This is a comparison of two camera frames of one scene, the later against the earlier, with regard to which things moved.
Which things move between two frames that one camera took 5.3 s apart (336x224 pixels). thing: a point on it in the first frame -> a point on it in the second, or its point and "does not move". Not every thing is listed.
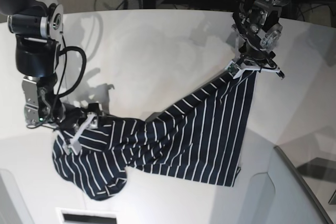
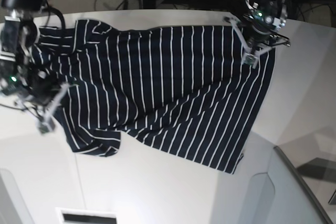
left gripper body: (71, 117) -> (39, 86)
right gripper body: (249, 53) -> (258, 35)
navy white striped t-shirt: (201, 141) -> (191, 89)
